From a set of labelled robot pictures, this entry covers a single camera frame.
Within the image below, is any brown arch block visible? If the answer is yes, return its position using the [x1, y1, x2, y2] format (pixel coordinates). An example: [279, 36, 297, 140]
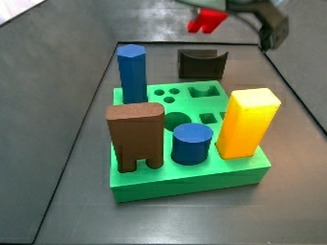
[106, 102, 164, 173]

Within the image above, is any red double-square block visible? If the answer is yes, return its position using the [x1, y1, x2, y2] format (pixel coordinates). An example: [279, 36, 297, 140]
[188, 9, 228, 33]

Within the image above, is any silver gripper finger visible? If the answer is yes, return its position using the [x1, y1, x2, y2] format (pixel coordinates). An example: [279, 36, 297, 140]
[191, 7, 200, 21]

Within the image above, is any yellow rectangular block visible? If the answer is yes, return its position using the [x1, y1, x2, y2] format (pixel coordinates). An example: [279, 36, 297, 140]
[216, 88, 282, 160]

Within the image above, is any blue hexagonal prism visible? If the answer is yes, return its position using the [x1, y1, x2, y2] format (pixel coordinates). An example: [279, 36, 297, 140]
[118, 44, 148, 103]

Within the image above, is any black curved stand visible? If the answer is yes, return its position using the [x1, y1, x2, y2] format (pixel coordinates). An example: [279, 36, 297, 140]
[178, 49, 228, 79]

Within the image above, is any green foam shape board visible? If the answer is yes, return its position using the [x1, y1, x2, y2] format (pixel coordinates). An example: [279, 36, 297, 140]
[110, 80, 271, 203]

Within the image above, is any blue short cylinder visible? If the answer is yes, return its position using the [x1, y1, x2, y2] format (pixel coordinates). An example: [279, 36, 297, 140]
[171, 122, 214, 166]

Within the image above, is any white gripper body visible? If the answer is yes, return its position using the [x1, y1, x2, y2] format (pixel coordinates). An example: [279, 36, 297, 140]
[176, 0, 274, 13]

